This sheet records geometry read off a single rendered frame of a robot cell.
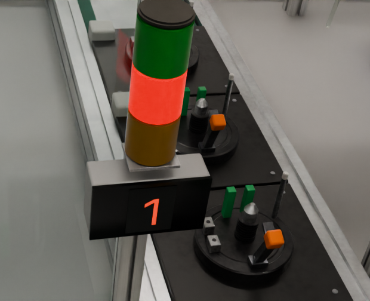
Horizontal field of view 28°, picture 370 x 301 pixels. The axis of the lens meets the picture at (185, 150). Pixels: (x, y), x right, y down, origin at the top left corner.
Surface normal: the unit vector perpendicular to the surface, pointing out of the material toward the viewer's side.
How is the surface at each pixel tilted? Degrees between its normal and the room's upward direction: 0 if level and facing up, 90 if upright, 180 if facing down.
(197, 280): 0
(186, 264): 0
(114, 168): 0
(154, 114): 90
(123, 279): 90
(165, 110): 90
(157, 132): 90
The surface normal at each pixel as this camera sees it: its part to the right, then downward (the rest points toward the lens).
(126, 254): 0.25, 0.63
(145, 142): -0.22, 0.59
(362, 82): 0.12, -0.77
